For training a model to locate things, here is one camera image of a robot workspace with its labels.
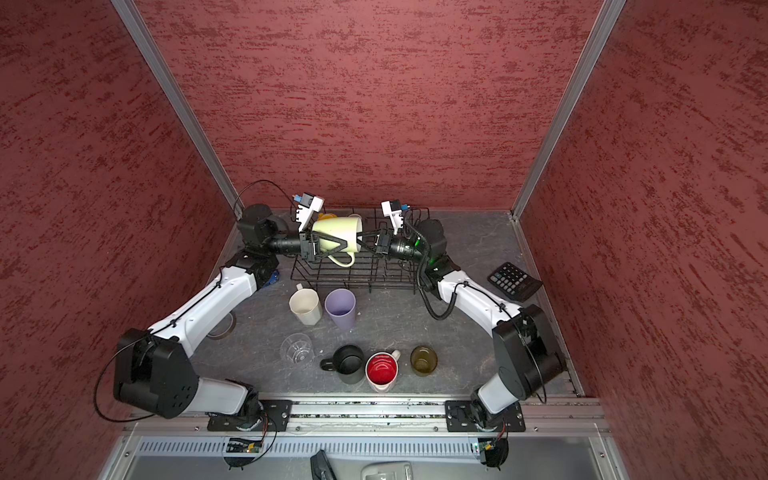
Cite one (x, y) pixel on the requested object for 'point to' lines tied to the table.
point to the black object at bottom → (320, 467)
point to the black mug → (348, 362)
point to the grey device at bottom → (387, 470)
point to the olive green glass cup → (423, 360)
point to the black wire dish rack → (382, 264)
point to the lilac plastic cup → (340, 304)
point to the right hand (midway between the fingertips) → (349, 244)
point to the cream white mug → (305, 303)
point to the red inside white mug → (382, 368)
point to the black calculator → (514, 281)
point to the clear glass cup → (297, 348)
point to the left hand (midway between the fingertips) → (347, 246)
